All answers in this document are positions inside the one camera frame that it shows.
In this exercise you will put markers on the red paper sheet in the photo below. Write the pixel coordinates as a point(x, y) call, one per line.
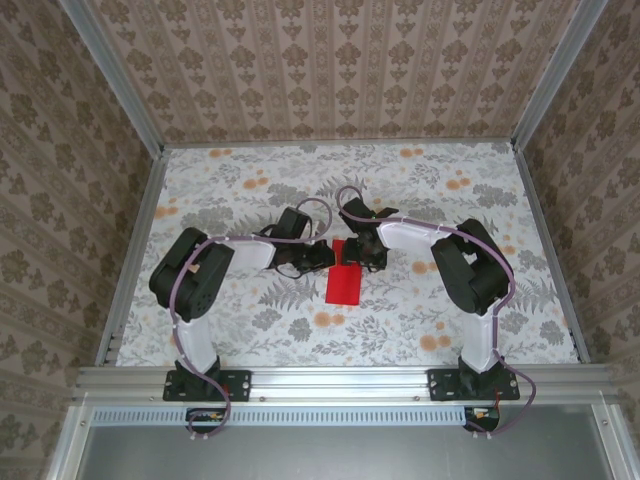
point(342, 287)

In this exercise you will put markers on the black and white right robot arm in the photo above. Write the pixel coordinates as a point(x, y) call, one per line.
point(470, 280)

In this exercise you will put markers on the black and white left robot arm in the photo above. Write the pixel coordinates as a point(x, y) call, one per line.
point(190, 280)

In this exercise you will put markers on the floral patterned table cover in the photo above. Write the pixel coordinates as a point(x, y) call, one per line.
point(400, 325)

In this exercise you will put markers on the small black controller board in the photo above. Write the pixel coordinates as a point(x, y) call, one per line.
point(482, 420)
point(205, 422)

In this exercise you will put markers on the grey metal panel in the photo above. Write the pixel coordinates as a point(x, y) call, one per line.
point(340, 455)

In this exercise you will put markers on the long aluminium mounting rail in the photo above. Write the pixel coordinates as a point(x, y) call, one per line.
point(340, 382)

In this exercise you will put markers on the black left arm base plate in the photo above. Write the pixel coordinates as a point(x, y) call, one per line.
point(240, 385)

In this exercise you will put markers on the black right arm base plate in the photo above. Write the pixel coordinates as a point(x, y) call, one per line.
point(440, 385)

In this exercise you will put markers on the aluminium table side rail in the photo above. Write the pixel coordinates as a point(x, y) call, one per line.
point(132, 260)
point(550, 250)

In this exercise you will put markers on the slanted aluminium frame post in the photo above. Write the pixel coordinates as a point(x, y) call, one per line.
point(555, 75)
point(120, 85)

